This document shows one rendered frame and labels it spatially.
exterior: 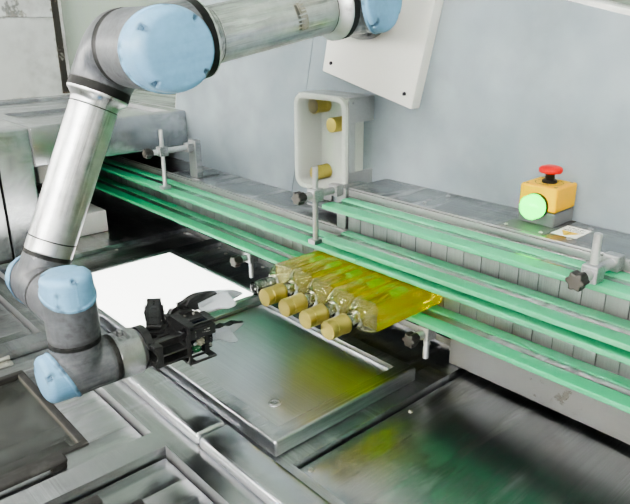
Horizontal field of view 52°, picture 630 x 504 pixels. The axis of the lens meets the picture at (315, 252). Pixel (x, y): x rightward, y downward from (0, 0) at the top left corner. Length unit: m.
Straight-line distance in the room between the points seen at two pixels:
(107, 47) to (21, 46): 3.84
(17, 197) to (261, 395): 1.04
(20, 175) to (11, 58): 2.90
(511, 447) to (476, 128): 0.60
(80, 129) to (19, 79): 3.77
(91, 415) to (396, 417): 0.54
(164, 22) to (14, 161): 1.07
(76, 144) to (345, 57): 0.69
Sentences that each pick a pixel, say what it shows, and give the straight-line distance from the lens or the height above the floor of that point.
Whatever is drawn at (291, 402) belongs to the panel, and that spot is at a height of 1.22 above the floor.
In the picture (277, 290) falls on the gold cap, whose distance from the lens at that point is 1.22.
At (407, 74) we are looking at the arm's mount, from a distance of 1.38.
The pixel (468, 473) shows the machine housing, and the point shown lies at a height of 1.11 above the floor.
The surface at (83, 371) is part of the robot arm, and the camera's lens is 1.01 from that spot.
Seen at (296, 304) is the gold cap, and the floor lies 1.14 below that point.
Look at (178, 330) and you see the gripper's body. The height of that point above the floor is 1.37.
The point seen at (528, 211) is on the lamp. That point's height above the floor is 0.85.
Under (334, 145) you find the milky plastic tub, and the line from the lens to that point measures 1.57.
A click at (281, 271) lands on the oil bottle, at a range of 1.29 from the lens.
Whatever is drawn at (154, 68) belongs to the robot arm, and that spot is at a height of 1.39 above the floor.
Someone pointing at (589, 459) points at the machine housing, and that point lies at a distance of 1.16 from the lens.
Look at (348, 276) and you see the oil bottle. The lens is 1.25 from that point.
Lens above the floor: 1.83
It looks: 39 degrees down
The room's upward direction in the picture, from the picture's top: 107 degrees counter-clockwise
